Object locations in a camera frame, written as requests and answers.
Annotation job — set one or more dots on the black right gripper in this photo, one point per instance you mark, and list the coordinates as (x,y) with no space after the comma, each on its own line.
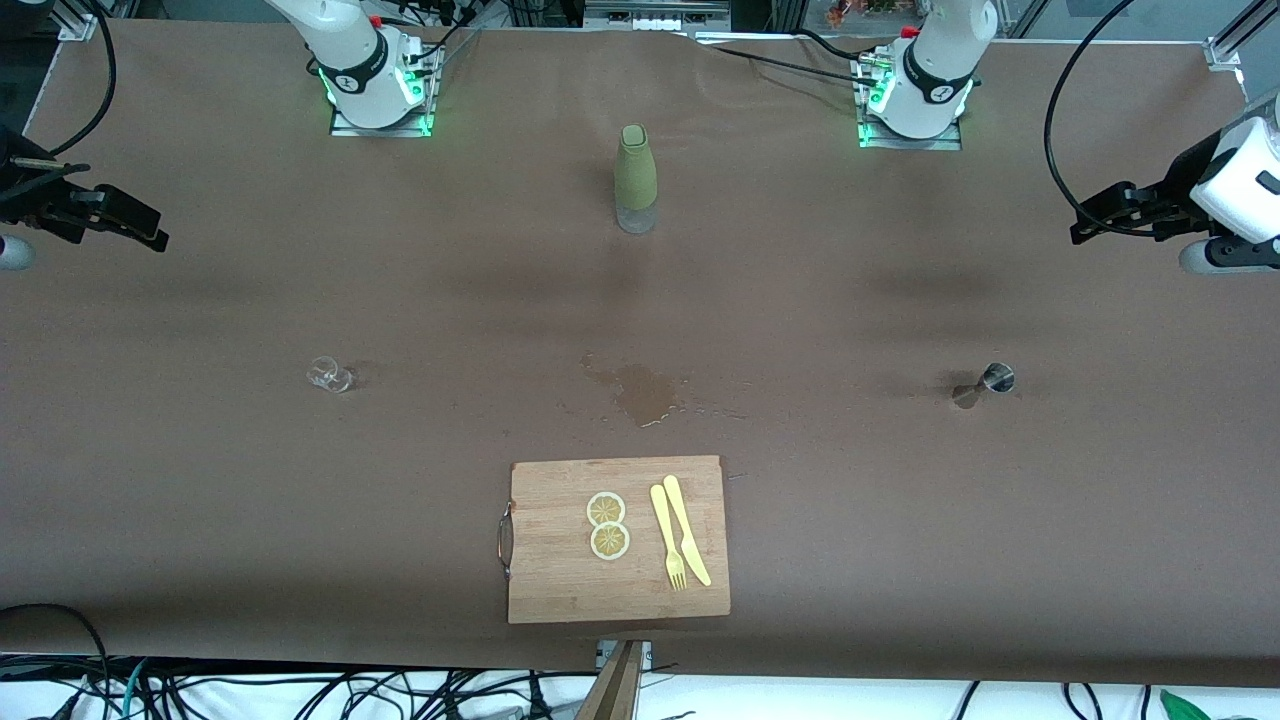
(22,201)

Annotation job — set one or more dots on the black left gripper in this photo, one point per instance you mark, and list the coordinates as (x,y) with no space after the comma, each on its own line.
(1176,193)

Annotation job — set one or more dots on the steel double jigger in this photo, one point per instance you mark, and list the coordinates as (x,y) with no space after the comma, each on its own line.
(997,378)

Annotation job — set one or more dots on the small clear glass beaker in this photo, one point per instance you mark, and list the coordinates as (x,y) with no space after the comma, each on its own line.
(330,376)

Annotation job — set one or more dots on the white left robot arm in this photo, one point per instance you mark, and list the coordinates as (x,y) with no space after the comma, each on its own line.
(935,80)

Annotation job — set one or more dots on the brown table cover sheet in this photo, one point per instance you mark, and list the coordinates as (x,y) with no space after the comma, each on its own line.
(900,550)

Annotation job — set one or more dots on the glass bottle with green sleeve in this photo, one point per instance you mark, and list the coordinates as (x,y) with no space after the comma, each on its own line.
(636,170)

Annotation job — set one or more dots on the green plastic object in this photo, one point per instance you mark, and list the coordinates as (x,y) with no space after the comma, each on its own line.
(1185,708)

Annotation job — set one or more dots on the grey aluminium profile bar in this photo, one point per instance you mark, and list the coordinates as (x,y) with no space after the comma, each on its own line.
(650,18)

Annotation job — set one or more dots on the yellow plastic knife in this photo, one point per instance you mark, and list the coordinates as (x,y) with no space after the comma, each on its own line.
(685,530)

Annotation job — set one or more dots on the yellow plastic fork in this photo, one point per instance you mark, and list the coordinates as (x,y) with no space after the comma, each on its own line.
(662,520)

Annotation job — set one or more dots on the lemon slice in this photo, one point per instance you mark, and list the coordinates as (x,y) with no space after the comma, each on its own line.
(610,543)
(606,508)

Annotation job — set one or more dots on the wooden beam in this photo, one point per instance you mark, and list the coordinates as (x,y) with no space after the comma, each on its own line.
(615,690)

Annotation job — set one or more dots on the aluminium frame corner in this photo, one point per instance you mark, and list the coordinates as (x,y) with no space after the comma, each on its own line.
(1225,50)
(75,25)

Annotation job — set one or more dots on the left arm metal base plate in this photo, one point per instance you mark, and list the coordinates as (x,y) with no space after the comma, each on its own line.
(870,138)

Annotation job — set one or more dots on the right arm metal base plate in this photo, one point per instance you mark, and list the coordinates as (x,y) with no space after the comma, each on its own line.
(420,115)

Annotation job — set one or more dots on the small metal bracket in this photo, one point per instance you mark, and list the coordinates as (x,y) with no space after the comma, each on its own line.
(646,652)

